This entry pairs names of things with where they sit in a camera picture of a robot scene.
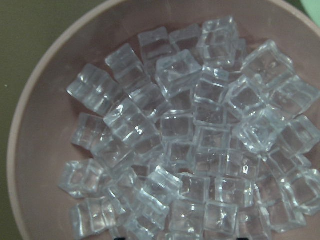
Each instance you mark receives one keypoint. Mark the pink bowl of ice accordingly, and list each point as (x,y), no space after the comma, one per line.
(46,115)

